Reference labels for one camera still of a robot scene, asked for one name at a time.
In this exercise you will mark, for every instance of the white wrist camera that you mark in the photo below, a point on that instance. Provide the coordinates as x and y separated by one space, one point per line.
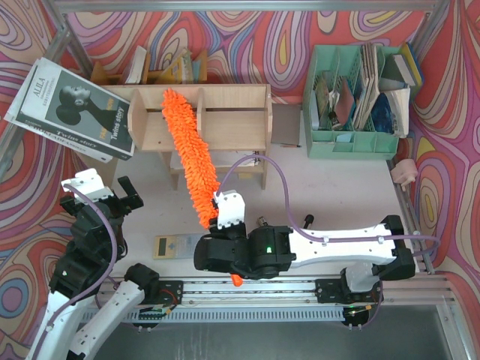
90 184
231 209

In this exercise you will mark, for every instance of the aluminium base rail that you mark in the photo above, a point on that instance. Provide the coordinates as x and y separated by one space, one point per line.
290 299

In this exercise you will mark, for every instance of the yellow calculator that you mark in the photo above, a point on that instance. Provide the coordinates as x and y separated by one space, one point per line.
175 247

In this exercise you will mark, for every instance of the pink piggy figure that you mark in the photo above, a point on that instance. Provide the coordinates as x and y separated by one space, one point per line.
404 173

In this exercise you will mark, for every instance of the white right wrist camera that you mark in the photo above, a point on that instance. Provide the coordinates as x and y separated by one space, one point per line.
231 209

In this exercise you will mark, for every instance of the white spiral notebook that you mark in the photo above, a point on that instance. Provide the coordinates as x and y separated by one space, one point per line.
218 158

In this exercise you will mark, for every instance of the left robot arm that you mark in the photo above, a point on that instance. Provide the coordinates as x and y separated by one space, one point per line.
97 245

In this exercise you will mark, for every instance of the light blue paper pad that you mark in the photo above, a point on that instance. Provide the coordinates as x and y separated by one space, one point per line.
344 138

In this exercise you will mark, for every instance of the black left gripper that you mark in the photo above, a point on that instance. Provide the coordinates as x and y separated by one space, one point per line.
115 202

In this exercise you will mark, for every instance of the books in green organizer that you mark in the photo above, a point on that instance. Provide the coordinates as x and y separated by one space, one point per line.
375 90

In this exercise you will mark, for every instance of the orange microfiber duster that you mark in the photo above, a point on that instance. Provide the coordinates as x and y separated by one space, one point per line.
199 171

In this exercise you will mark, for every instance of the wooden bookshelf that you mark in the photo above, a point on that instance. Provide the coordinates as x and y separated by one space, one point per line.
229 118

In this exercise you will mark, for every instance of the mint green desk organizer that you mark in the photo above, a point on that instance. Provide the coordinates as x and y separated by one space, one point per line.
350 144

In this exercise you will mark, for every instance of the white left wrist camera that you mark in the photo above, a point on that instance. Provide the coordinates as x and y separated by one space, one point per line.
90 184

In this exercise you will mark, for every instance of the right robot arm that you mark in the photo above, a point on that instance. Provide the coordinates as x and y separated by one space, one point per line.
375 255

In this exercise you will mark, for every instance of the black white magazine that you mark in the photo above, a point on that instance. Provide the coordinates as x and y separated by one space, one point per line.
72 111

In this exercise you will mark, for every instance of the grey black stapler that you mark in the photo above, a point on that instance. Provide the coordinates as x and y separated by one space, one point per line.
261 221

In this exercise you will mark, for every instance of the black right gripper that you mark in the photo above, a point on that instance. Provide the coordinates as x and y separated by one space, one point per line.
228 231

